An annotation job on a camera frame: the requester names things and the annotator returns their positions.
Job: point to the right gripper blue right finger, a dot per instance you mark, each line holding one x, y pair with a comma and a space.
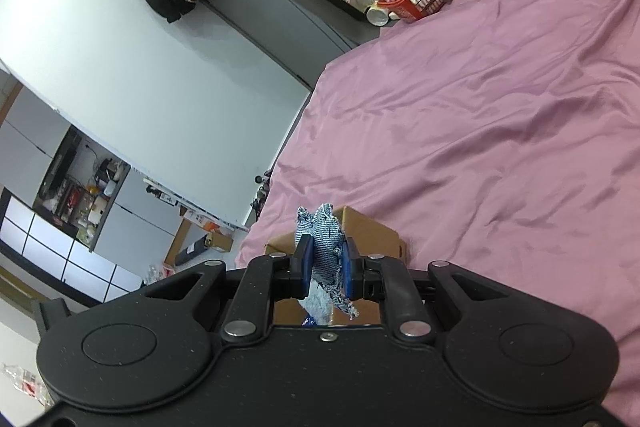
350, 263

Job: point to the brown cardboard box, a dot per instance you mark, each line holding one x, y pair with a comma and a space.
371, 238

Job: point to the grey door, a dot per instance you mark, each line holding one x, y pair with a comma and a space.
302, 36

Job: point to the purple bed sheet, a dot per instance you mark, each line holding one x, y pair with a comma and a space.
501, 135

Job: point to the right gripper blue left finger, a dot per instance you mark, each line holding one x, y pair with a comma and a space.
302, 262

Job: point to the paper cup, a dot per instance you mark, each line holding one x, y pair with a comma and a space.
377, 16

